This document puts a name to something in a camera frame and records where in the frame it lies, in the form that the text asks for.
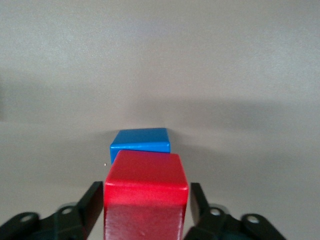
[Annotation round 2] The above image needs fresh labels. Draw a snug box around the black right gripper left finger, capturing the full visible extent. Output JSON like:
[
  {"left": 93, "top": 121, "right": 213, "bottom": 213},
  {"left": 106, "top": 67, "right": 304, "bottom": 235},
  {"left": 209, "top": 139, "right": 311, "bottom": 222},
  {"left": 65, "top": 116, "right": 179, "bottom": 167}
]
[{"left": 0, "top": 181, "right": 105, "bottom": 240}]

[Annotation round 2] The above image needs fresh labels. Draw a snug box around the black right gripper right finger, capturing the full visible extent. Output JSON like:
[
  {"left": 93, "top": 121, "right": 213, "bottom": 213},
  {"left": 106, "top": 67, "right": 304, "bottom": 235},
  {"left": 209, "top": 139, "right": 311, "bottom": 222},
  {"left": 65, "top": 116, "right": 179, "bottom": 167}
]
[{"left": 183, "top": 182, "right": 288, "bottom": 240}]

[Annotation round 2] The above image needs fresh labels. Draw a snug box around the red wooden block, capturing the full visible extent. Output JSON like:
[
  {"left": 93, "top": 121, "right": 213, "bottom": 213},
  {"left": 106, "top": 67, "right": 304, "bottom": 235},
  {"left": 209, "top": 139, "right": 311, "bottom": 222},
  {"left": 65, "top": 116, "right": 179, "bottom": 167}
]
[{"left": 103, "top": 149, "right": 190, "bottom": 240}]

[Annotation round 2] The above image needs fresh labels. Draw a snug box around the blue wooden block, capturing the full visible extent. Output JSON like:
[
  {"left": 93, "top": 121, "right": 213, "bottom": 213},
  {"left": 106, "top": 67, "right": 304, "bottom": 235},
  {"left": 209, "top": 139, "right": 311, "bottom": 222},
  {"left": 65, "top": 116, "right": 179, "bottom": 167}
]
[{"left": 109, "top": 127, "right": 172, "bottom": 166}]

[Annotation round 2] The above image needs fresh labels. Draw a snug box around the brown paper table cover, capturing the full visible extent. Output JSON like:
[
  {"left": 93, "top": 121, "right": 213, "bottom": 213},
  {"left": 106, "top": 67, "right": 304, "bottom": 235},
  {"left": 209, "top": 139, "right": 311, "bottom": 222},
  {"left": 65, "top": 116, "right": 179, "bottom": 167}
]
[{"left": 0, "top": 0, "right": 320, "bottom": 240}]

